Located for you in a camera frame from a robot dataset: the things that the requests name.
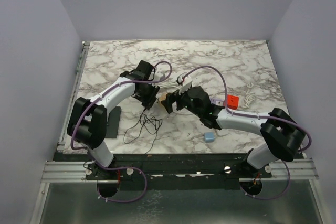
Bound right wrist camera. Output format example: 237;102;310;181
176;72;192;94

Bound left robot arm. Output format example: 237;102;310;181
67;60;165;179

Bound red cube socket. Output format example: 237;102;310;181
227;94;239;110

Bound beige cube socket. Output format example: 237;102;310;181
158;93;167;106

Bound black power adapter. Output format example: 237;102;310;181
123;109;163;154

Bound black mat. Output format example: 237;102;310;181
105;106;121;139

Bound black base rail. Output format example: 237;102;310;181
53;153;271;190

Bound aluminium frame rail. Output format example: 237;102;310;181
42;154;319;183

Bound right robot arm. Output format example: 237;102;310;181
161;87;306;177

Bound purple power strip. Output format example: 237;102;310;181
211;82;257;109

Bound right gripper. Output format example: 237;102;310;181
162;84;203;118

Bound blue cube plug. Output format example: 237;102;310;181
204;132;215;143

